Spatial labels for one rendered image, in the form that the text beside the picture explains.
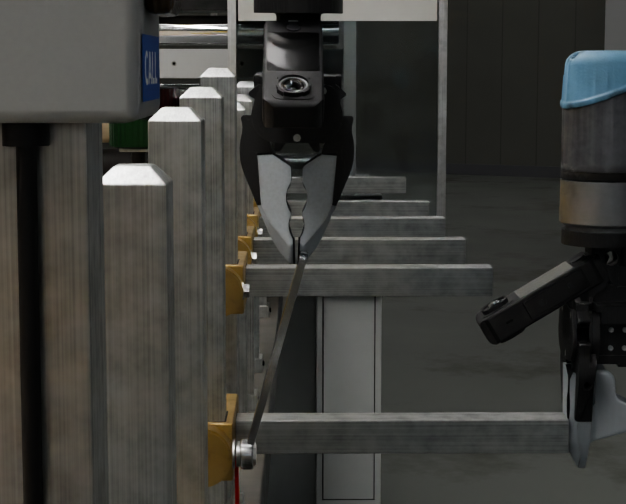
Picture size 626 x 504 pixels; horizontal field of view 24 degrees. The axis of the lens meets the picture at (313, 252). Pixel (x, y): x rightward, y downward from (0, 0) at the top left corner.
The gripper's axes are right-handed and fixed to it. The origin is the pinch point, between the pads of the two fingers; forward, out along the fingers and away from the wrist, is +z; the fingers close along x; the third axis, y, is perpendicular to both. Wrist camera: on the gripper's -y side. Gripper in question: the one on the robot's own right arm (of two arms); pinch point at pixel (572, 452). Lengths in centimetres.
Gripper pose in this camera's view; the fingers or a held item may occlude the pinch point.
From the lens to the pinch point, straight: 132.5
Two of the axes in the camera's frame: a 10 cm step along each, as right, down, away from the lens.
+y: 10.0, 0.0, 0.1
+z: 0.0, 9.9, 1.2
